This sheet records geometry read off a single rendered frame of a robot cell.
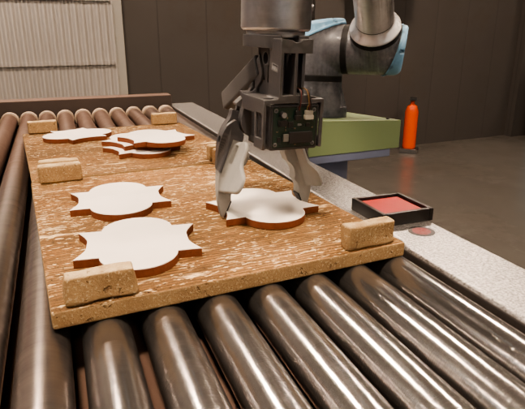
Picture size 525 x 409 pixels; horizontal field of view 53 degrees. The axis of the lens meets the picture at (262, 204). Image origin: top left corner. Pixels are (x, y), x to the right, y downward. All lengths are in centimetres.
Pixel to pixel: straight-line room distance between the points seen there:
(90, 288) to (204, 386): 13
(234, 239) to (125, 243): 11
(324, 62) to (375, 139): 22
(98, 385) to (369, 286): 26
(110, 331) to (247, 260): 15
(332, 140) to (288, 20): 71
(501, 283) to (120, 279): 36
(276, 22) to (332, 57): 75
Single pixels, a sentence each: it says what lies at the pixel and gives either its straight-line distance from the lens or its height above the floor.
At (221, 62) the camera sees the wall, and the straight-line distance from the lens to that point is 457.
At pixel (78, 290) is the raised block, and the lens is 45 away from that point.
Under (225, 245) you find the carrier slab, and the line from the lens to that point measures 55.
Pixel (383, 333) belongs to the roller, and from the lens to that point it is 44.
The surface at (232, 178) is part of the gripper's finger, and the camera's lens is 59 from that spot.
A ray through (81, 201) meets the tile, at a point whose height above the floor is 95.
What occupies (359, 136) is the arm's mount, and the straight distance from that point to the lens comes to 128.
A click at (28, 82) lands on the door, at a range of 424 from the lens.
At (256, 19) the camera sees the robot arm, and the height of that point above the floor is 116.
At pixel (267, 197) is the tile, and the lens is 67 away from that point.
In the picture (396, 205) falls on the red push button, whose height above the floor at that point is 93.
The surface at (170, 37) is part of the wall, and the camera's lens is 443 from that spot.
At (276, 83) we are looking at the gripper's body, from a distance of 55.
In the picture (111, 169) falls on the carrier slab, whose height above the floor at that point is 94.
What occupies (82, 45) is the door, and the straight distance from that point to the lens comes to 425.
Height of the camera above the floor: 115
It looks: 18 degrees down
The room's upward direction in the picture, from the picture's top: straight up
